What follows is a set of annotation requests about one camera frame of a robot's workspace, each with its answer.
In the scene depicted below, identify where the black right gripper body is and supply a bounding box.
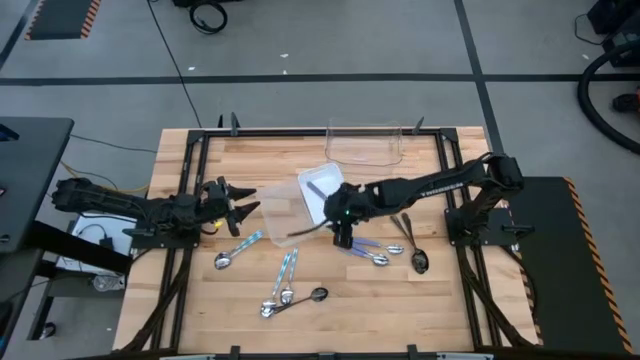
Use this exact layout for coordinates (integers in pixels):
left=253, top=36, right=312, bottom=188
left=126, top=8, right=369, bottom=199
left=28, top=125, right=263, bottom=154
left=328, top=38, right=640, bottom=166
left=335, top=182, right=374, bottom=225

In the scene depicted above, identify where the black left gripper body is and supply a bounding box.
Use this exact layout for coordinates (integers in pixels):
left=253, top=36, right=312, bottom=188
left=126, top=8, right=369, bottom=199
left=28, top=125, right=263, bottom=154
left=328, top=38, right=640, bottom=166
left=199, top=175, right=240, bottom=237

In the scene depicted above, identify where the purple handled silver spoon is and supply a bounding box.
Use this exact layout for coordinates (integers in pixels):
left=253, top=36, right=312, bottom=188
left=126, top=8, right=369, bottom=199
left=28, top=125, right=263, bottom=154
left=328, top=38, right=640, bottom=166
left=352, top=237, right=405, bottom=255
left=305, top=180, right=329, bottom=201

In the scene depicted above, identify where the white plastic bin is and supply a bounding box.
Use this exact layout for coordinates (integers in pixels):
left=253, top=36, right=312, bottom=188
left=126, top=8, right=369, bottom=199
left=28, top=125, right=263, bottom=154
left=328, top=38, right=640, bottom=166
left=297, top=162, right=346, bottom=226

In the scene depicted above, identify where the frosted clear plastic bin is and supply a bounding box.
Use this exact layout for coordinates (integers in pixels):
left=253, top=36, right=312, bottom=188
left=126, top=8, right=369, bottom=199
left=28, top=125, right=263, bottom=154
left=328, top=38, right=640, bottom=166
left=257, top=178, right=331, bottom=249

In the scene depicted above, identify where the purple pen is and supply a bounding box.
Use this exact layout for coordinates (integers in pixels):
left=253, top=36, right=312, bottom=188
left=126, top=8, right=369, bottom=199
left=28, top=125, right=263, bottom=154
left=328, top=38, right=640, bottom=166
left=338, top=246, right=391, bottom=267

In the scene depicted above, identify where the white paper box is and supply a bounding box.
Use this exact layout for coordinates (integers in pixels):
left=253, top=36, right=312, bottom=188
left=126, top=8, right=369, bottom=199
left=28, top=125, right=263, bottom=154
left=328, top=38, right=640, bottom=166
left=54, top=212, right=139, bottom=275

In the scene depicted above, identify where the clear plastic bottle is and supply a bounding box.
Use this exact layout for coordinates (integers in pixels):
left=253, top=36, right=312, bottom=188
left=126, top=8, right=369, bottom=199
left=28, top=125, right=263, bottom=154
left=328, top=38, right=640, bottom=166
left=91, top=273, right=126, bottom=293

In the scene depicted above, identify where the black desk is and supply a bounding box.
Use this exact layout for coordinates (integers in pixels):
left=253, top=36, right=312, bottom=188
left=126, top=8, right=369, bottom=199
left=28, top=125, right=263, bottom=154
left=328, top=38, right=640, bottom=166
left=0, top=116, right=76, bottom=254

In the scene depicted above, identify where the black platform with hazard edge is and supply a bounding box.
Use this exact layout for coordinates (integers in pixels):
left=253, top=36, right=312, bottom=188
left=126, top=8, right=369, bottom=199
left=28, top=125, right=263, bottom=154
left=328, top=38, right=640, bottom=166
left=499, top=174, right=635, bottom=356

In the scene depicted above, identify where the black mat with orange stripes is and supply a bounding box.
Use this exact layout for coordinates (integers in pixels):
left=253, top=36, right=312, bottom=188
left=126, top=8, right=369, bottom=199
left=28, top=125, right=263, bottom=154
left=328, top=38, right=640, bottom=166
left=23, top=0, right=103, bottom=41

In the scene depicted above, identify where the orange and black tool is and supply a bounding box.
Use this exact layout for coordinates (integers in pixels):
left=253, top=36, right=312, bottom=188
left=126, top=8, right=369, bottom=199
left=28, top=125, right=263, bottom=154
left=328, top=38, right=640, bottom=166
left=612, top=88, right=640, bottom=114

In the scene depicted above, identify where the black equipment case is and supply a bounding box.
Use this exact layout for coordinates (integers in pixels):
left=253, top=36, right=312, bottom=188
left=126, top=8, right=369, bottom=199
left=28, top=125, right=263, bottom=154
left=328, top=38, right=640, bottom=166
left=586, top=0, right=640, bottom=69

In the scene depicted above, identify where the black aluminium table frame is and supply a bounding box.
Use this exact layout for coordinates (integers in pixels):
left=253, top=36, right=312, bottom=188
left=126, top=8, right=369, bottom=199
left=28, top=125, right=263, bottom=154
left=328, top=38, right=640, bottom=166
left=119, top=127, right=541, bottom=360

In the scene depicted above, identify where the coiled black cable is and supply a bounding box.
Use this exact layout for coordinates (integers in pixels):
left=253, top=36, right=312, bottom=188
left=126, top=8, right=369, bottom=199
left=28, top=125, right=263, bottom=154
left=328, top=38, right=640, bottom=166
left=188, top=0, right=229, bottom=36

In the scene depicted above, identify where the long black floor cable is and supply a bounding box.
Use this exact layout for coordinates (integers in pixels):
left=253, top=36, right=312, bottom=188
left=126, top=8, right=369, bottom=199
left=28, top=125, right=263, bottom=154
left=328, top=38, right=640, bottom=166
left=146, top=0, right=203, bottom=129

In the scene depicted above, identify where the thick black hose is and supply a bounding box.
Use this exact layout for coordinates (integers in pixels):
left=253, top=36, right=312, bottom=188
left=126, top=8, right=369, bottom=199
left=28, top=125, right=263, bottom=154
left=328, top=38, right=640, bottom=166
left=577, top=39, right=640, bottom=156

